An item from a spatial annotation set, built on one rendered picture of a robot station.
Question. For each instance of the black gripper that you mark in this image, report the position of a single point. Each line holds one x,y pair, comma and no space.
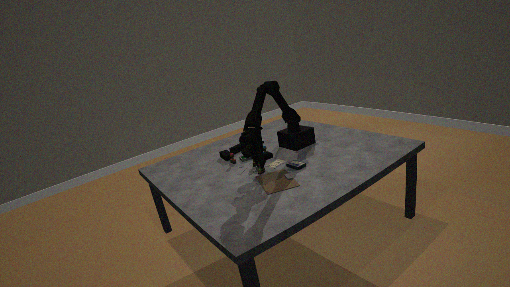
261,156

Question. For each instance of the green-handled stamp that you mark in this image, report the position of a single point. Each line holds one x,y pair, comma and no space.
260,171

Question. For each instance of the beige paper card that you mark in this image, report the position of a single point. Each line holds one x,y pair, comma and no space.
276,163

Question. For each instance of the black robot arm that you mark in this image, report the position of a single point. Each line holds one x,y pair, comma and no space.
254,118

